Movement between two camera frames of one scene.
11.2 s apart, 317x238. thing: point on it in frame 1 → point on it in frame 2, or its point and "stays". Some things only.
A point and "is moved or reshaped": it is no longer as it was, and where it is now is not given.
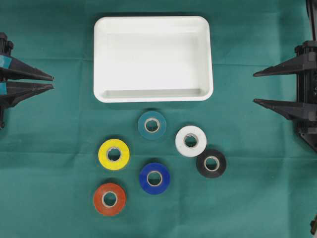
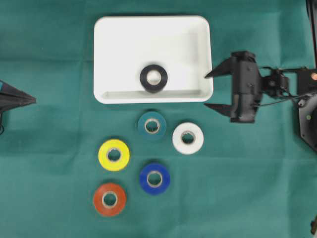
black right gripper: (306, 59) → (246, 87)
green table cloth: (70, 164) stays
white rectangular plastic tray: (152, 59) stays
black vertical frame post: (311, 5) stays
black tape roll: (211, 153) → (143, 80)
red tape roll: (109, 199) stays
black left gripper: (12, 93) → (9, 101)
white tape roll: (200, 144) is moved or reshaped
